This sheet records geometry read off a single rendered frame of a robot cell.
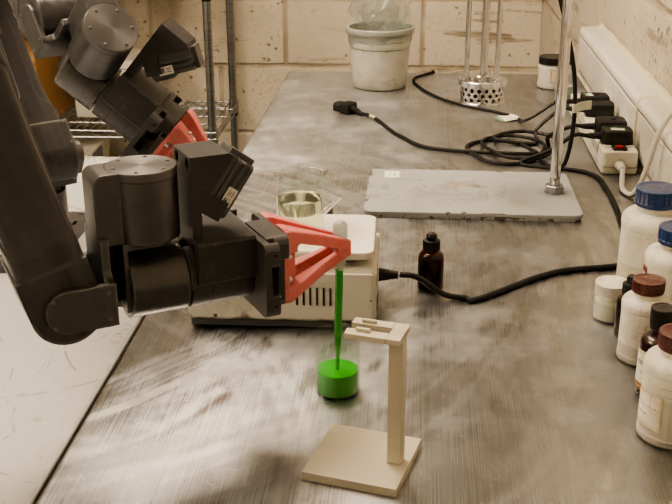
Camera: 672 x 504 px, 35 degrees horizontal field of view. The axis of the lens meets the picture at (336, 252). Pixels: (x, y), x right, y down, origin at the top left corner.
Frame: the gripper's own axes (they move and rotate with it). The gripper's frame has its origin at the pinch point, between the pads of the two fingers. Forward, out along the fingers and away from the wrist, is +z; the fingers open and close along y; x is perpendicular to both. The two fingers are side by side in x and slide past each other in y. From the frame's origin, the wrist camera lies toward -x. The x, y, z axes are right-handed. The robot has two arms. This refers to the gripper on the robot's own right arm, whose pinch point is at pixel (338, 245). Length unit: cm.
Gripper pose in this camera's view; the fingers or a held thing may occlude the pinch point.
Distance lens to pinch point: 93.6
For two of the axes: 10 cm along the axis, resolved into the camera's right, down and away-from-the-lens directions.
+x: 0.0, 9.3, 3.6
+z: 9.0, -1.6, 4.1
